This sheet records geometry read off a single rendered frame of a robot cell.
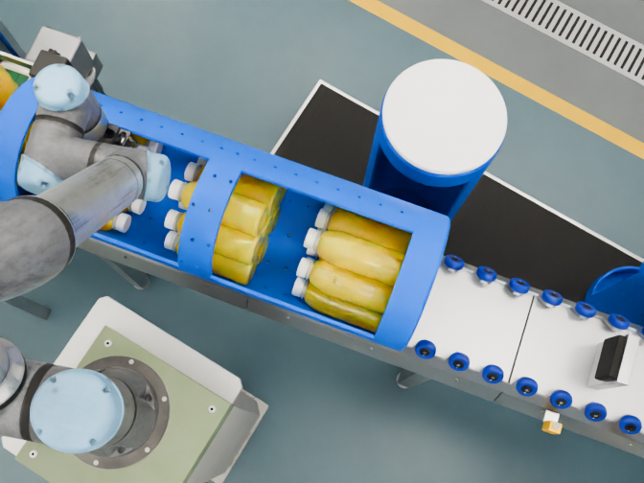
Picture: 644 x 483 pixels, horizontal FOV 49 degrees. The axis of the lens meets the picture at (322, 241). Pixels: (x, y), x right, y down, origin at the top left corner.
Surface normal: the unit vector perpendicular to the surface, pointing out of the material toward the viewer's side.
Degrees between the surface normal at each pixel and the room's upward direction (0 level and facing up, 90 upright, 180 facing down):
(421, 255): 5
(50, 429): 8
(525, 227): 0
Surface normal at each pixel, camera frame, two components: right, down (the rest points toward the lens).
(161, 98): 0.02, -0.25
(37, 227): 0.79, -0.43
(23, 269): 0.80, 0.36
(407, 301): -0.16, 0.25
